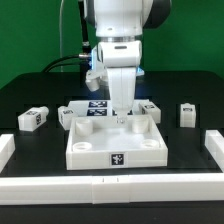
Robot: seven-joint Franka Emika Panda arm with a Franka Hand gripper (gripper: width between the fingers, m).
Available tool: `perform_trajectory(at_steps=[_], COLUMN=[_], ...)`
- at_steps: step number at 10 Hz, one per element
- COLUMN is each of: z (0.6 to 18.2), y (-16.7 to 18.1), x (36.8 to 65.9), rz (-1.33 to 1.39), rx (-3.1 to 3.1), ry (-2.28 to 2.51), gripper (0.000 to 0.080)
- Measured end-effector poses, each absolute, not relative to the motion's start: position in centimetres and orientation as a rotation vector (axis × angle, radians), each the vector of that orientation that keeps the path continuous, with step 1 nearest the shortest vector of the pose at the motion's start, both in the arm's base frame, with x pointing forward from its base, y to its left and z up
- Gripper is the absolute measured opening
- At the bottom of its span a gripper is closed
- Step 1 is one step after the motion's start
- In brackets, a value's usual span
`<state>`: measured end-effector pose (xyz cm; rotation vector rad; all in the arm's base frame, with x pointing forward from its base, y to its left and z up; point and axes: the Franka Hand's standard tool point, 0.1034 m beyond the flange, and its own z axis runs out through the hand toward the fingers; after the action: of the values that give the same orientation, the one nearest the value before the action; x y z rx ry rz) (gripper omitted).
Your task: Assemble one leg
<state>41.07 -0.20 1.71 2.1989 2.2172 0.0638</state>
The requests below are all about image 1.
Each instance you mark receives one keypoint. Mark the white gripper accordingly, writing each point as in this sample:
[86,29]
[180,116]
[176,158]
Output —
[121,60]

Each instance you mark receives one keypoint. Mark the white square tabletop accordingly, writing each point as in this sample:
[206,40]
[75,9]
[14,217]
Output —
[103,143]

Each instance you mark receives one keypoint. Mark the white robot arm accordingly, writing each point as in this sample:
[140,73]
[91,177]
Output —
[120,21]

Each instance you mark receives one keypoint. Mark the white front fence bar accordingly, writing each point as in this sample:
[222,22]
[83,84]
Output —
[111,189]

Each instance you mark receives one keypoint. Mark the white right fence block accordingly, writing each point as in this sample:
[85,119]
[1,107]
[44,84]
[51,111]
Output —
[214,142]

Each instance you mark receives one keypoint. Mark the white fence block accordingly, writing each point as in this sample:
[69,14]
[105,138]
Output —
[214,142]
[7,148]

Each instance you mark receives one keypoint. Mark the white left fence block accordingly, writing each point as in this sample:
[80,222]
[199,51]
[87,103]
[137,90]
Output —
[7,148]

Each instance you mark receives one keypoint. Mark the white marker base plate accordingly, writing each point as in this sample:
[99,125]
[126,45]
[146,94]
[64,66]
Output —
[92,108]

